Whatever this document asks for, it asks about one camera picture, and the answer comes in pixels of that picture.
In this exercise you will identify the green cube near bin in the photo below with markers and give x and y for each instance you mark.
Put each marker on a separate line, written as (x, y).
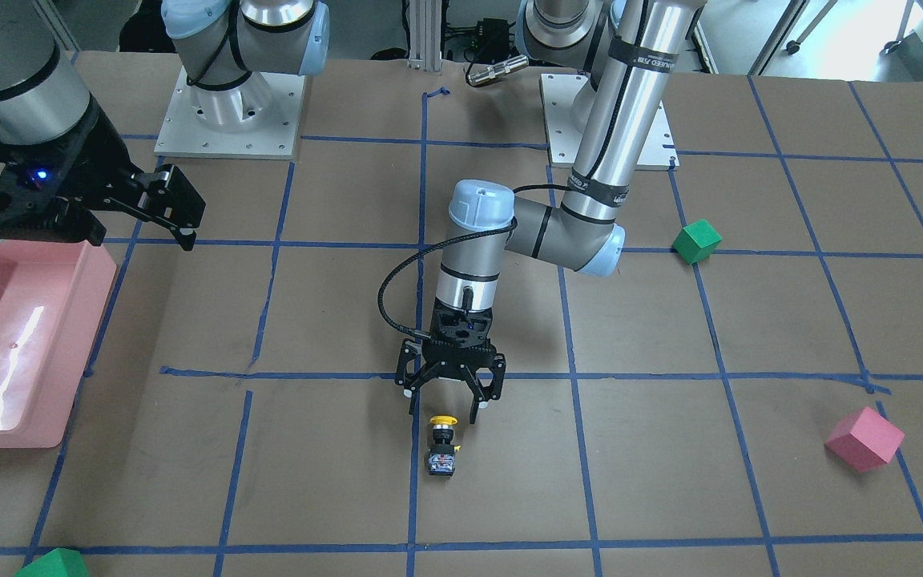
(60, 562)

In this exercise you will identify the pink plastic bin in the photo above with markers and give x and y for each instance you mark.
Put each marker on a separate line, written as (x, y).
(52, 297)

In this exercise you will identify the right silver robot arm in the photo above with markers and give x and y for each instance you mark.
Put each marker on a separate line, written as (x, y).
(41, 94)

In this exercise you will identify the yellow push button switch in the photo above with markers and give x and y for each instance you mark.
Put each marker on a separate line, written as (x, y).
(441, 460)

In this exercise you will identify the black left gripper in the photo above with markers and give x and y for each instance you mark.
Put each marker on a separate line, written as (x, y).
(456, 372)

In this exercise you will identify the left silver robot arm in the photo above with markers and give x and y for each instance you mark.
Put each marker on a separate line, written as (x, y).
(629, 49)

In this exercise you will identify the green cube near arm base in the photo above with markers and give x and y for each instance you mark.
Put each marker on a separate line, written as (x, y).
(696, 241)

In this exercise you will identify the pink cube far side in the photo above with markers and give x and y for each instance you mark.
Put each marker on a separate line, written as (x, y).
(865, 440)

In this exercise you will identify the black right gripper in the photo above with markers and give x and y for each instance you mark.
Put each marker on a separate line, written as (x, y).
(102, 160)

